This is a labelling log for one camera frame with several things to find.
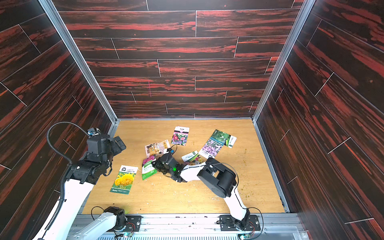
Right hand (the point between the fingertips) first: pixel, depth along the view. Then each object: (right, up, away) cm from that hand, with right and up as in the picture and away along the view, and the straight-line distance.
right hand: (152, 160), depth 88 cm
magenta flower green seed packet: (-2, -5, -2) cm, 6 cm away
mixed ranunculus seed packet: (+24, -1, +9) cm, 26 cm away
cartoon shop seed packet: (0, +6, +13) cm, 15 cm away
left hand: (-14, +12, -17) cm, 25 cm away
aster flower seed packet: (+15, +15, +23) cm, 31 cm away
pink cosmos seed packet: (+37, +6, +13) cm, 40 cm away
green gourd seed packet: (+47, +13, +20) cm, 53 cm away
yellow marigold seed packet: (-17, -13, 0) cm, 21 cm away
